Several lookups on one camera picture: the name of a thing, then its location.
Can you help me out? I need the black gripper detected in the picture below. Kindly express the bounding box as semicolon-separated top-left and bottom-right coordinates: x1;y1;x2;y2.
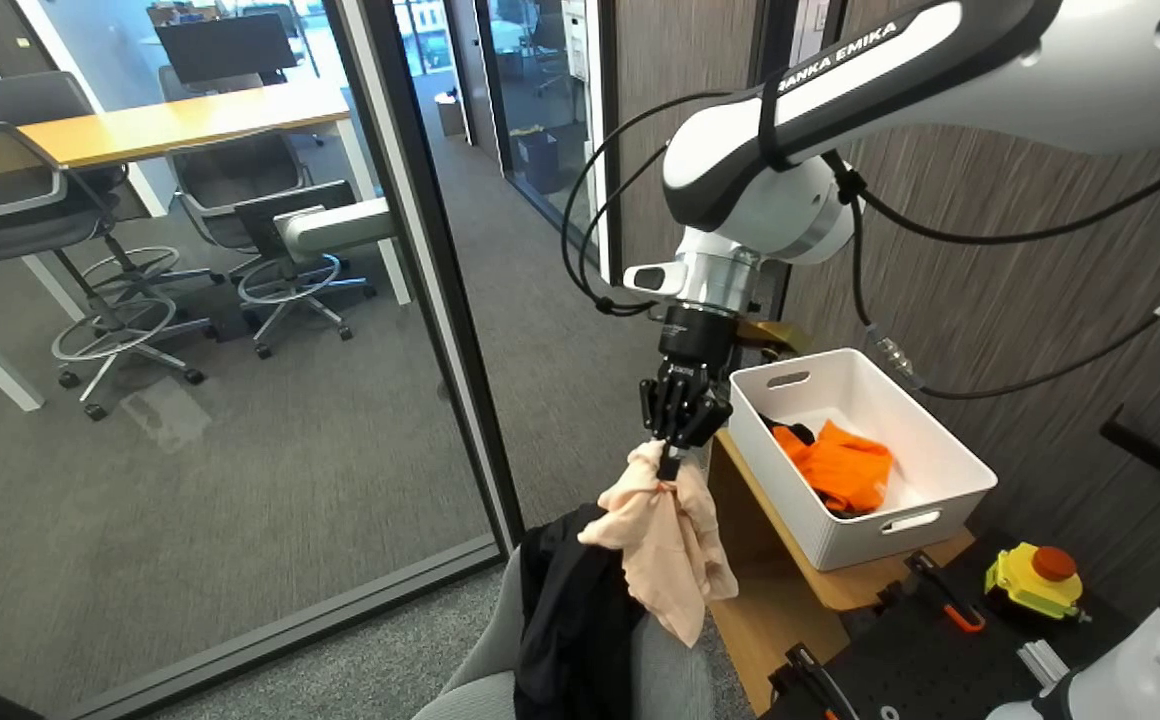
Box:
636;301;744;485

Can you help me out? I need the peach shirt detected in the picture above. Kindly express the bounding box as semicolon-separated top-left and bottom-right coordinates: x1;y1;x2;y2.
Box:
578;434;744;650

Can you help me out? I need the orange shirt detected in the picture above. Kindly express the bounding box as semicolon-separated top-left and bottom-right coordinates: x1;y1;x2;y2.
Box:
773;416;902;521

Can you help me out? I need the dark green dotted garment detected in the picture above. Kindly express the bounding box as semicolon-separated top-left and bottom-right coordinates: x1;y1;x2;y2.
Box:
757;410;823;451

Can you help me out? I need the white plastic storage bin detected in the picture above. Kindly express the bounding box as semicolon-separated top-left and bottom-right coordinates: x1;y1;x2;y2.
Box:
725;344;1002;577

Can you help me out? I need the black jacket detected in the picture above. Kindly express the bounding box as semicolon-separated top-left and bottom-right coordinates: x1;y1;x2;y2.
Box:
512;498;653;720

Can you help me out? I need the black clamp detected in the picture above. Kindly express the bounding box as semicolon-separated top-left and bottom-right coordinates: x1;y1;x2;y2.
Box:
768;638;864;720

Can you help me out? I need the small waste bin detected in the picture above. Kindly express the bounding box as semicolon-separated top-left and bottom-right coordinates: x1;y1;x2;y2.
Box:
434;86;473;145

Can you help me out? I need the yellow emergency stop button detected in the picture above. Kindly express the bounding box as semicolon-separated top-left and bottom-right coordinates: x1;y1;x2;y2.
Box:
982;536;1091;624

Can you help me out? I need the short aluminium profile piece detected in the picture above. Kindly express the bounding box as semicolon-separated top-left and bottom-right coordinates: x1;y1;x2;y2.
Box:
1018;634;1075;692

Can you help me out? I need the wooden top office desk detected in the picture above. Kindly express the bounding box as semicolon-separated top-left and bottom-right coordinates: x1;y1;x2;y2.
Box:
0;76;418;416

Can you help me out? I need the black computer monitor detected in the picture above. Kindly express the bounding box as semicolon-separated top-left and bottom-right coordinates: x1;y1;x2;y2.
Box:
151;6;303;93

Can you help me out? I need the black cable bundle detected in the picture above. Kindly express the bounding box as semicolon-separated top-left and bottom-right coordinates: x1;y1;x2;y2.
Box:
556;0;1160;404

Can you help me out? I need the black glass partition frame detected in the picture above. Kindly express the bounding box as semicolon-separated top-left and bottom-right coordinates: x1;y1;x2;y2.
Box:
324;0;534;551

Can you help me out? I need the orange handled tool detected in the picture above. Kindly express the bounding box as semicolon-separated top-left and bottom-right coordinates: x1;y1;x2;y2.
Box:
910;551;994;634

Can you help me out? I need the grey door handle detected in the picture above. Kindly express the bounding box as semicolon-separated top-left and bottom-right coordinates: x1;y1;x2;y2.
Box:
273;196;395;265

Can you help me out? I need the office chair with ring footrest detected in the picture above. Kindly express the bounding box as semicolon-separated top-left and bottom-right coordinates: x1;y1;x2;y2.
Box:
172;132;377;360
0;73;224;423

